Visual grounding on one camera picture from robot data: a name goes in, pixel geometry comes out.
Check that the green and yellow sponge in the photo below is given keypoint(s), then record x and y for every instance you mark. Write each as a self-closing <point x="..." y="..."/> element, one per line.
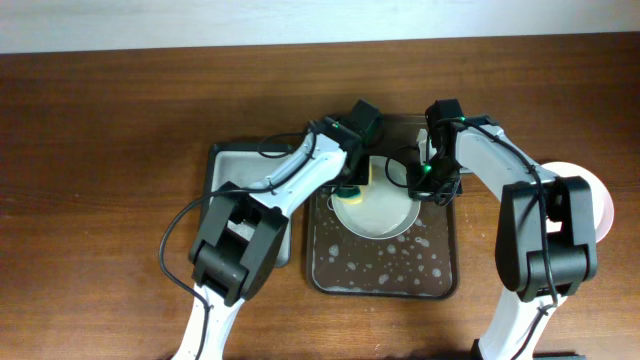
<point x="353" y="194"/>

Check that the pink plate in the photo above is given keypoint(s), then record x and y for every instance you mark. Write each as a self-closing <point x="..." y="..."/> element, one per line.
<point x="603" y="206"/>

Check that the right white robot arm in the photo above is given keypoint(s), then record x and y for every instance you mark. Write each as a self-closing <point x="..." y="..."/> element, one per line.
<point x="546" y="238"/>

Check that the large brown serving tray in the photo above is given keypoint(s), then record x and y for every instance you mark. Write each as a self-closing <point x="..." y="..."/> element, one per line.
<point x="419" y="260"/>

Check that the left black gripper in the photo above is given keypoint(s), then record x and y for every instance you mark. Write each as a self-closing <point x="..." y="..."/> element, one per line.
<point x="362" y="177"/>

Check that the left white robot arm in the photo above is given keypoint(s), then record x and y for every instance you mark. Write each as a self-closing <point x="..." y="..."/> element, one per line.
<point x="242" y="230"/>

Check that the grey-white plate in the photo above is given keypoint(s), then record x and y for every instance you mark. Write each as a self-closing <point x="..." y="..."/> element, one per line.
<point x="381" y="210"/>

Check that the small black metal tray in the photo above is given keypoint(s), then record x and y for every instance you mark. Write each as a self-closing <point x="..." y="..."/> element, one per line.
<point x="240" y="163"/>

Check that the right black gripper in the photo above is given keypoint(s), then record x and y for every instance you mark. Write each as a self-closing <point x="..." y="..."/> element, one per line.
<point x="420" y="192"/>

